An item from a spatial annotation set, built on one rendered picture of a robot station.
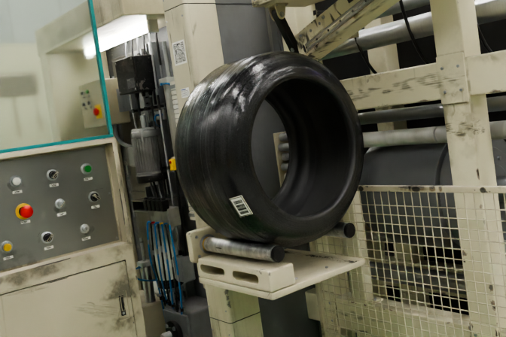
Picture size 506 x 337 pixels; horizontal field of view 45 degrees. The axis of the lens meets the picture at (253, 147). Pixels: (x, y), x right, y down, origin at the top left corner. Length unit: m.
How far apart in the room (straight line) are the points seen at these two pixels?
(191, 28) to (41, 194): 0.73
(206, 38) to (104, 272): 0.86
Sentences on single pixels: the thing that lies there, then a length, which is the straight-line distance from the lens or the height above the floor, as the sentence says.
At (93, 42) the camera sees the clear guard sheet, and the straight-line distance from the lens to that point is 2.22.
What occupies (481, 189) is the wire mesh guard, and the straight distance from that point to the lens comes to 1.76.
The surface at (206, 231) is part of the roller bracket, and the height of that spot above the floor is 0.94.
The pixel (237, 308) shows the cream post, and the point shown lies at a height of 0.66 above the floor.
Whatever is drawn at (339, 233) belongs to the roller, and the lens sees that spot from 1.85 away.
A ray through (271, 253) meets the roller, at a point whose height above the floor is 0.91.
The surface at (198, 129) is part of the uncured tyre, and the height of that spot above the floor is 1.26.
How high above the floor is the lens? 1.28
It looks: 3 degrees down
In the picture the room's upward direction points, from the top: 8 degrees counter-clockwise
